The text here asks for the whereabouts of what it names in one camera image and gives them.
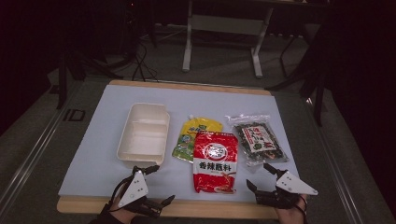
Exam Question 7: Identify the black floor cables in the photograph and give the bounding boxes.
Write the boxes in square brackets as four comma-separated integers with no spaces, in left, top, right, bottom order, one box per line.
[131,36,160,84]

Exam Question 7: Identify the yellow green spout pouch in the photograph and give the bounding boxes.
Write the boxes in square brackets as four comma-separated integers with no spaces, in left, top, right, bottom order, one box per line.
[171,115,224,164]

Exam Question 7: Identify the metal floor rail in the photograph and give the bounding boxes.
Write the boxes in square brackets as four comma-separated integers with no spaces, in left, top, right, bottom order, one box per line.
[0,90,80,216]
[305,97,359,224]

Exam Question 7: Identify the person's left hand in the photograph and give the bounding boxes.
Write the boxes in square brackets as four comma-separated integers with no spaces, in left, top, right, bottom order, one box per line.
[112,204,157,224]

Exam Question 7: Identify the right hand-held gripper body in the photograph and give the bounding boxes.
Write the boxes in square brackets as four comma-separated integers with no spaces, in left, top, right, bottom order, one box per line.
[254,169,319,210]

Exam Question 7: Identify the pale blue table mat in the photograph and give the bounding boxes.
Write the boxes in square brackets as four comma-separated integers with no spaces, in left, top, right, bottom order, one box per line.
[58,84,300,203]

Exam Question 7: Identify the dark stand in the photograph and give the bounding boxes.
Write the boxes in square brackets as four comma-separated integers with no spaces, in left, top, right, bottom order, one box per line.
[55,43,124,110]
[264,18,334,127]

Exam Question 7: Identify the red seasoning packet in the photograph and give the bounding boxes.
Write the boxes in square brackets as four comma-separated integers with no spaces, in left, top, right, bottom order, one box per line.
[192,131,239,195]

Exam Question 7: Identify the clear dried seaweed packet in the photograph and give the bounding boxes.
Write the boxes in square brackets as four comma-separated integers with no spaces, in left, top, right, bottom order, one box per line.
[225,113,290,174]

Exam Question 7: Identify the white metal stand frame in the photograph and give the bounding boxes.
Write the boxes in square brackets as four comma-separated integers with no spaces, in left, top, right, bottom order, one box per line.
[181,0,275,79]

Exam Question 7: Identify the person's right hand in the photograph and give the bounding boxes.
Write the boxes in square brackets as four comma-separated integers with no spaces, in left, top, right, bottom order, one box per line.
[275,194,310,224]

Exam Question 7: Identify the white plastic container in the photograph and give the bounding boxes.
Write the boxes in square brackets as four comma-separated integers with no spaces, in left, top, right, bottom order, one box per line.
[116,102,171,170]

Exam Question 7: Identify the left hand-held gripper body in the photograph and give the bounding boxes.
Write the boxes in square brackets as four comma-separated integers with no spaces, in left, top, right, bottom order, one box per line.
[109,166,163,218]

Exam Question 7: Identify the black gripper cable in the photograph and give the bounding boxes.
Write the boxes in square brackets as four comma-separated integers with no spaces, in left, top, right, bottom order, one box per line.
[106,176,134,213]

